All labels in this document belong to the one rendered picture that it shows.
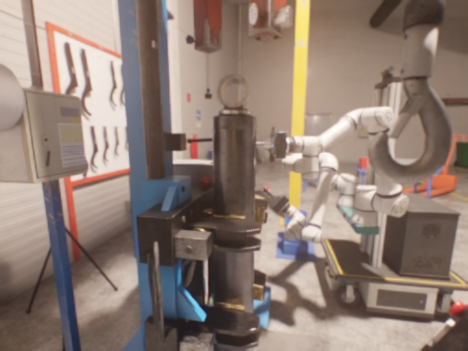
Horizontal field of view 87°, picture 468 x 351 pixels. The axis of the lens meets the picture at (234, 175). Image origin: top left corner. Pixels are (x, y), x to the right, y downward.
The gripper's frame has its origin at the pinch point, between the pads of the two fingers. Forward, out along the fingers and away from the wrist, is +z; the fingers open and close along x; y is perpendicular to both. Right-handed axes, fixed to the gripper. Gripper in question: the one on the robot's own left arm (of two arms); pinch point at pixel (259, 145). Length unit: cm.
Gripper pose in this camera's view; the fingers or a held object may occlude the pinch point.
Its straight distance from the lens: 126.1
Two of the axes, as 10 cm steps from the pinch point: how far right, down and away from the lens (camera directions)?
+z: -9.9, 0.3, -1.7
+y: 1.7, 1.7, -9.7
